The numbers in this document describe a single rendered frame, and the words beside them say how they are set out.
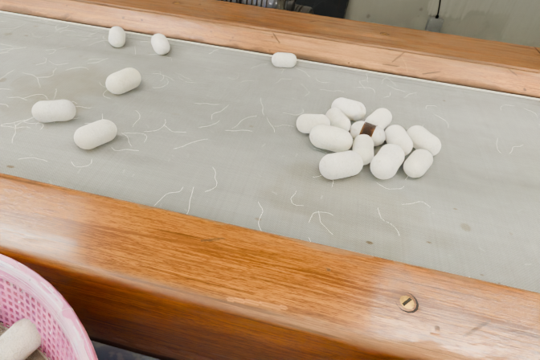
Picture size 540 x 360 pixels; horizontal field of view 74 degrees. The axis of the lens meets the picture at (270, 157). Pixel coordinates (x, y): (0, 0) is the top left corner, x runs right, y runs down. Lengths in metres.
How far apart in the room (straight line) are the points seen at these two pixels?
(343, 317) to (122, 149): 0.22
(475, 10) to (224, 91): 2.24
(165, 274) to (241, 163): 0.13
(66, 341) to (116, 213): 0.07
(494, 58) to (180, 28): 0.41
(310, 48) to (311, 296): 0.35
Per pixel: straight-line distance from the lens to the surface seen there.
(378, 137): 0.34
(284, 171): 0.30
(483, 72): 0.52
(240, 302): 0.20
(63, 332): 0.21
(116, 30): 0.51
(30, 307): 0.24
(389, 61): 0.49
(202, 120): 0.35
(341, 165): 0.29
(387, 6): 2.43
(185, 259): 0.21
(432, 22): 2.46
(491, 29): 2.61
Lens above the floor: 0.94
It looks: 40 degrees down
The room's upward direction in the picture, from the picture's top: 6 degrees clockwise
